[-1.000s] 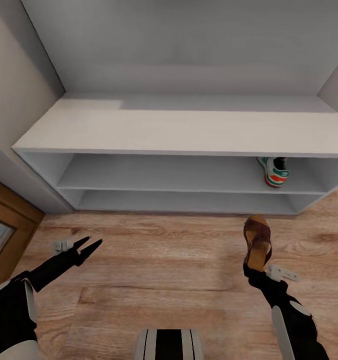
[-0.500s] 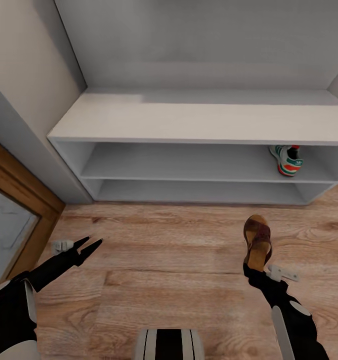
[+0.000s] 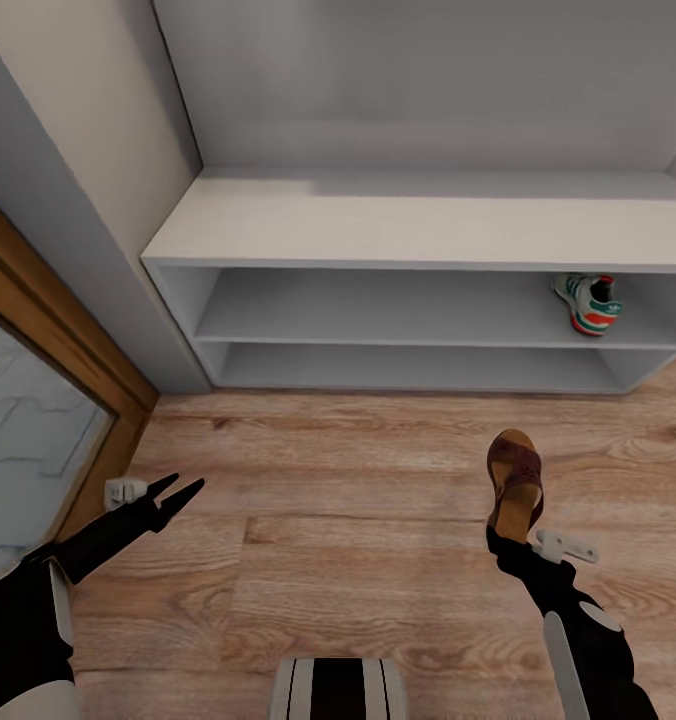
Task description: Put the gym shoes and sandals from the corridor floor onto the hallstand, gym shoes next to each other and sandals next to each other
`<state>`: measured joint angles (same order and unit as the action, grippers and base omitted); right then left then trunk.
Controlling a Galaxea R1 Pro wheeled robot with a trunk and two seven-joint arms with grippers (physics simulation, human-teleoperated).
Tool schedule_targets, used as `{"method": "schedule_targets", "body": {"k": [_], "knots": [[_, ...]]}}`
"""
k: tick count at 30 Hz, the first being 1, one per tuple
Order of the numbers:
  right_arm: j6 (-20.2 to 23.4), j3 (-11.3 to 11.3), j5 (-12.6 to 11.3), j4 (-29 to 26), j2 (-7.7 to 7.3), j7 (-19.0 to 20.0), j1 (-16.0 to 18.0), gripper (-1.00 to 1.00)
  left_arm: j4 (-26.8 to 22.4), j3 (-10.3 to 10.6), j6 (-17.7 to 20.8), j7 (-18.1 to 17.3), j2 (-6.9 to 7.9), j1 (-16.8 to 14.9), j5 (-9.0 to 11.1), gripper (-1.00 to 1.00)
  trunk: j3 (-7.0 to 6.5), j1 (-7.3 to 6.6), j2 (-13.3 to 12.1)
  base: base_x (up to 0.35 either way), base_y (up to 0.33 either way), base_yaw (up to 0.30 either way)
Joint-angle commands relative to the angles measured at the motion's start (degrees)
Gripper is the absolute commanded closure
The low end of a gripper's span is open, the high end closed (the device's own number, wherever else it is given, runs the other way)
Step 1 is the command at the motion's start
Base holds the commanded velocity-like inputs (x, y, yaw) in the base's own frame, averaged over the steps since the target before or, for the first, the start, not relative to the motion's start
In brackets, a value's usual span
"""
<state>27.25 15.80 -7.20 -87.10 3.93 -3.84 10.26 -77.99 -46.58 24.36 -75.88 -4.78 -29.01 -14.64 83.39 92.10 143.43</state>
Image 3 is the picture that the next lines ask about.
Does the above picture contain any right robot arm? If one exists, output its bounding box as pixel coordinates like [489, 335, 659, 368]
[487, 526, 659, 720]

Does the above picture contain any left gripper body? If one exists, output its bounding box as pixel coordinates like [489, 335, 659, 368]
[85, 497, 167, 560]

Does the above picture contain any sandal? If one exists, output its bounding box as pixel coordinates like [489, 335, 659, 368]
[487, 430, 544, 545]

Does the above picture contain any gym shoe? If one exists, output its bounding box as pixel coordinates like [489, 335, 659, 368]
[553, 272, 623, 337]

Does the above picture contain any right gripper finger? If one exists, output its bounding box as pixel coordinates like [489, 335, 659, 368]
[487, 526, 504, 555]

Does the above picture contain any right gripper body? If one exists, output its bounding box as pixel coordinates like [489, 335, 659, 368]
[497, 537, 577, 595]

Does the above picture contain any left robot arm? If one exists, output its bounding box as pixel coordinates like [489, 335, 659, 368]
[0, 473, 205, 720]

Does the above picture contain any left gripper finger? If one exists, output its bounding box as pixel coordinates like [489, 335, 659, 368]
[159, 478, 205, 523]
[143, 473, 179, 499]

